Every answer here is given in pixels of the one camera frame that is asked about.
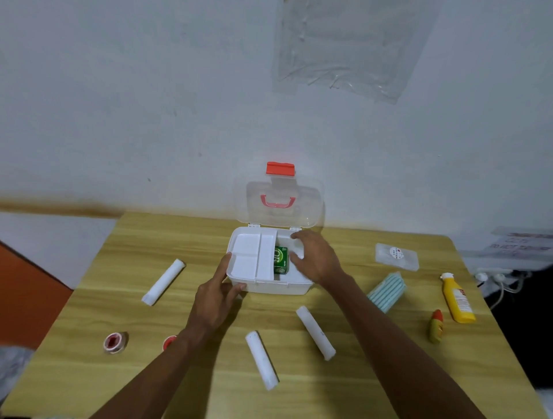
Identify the white plastic first aid box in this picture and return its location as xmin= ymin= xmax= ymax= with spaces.
xmin=226 ymin=162 xmax=325 ymax=296

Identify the white gauze roll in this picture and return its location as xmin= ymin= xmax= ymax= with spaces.
xmin=296 ymin=306 xmax=337 ymax=362
xmin=141 ymin=258 xmax=186 ymax=307
xmin=245 ymin=331 xmax=280 ymax=392

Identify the blue striped face mask pack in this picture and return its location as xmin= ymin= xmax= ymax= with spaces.
xmin=366 ymin=271 xmax=407 ymax=314

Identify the white cable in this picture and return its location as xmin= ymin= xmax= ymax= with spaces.
xmin=487 ymin=271 xmax=530 ymax=311

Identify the clear pouch with round label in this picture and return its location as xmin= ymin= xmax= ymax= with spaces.
xmin=374 ymin=243 xmax=420 ymax=272

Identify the white power strip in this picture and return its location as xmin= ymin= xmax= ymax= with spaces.
xmin=474 ymin=268 xmax=533 ymax=283

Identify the small yellow bottle red cap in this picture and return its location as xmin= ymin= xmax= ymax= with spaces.
xmin=428 ymin=309 xmax=444 ymax=344

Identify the white paper sign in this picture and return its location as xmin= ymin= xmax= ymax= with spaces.
xmin=482 ymin=226 xmax=553 ymax=260

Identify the person's left hand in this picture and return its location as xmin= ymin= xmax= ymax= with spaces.
xmin=185 ymin=253 xmax=248 ymax=342

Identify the person's right hand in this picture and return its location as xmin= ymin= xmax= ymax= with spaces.
xmin=289 ymin=230 xmax=347 ymax=289

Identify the grey cloth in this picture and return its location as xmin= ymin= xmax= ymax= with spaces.
xmin=0 ymin=344 xmax=35 ymax=404

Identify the clear plastic sheet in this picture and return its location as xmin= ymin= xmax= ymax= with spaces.
xmin=271 ymin=0 xmax=446 ymax=105

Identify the person's right forearm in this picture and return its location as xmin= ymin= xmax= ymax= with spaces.
xmin=330 ymin=272 xmax=486 ymax=419

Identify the clear tape roll red core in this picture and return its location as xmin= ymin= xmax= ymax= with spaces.
xmin=103 ymin=332 xmax=129 ymax=355

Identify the small green carton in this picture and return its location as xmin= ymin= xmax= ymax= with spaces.
xmin=273 ymin=245 xmax=289 ymax=275

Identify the person's left forearm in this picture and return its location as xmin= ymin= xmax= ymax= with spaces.
xmin=88 ymin=326 xmax=208 ymax=419

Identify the yellow bottle white cap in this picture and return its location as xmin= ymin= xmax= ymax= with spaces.
xmin=440 ymin=272 xmax=477 ymax=324

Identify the white divider tray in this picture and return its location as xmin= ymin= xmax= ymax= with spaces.
xmin=228 ymin=232 xmax=277 ymax=282

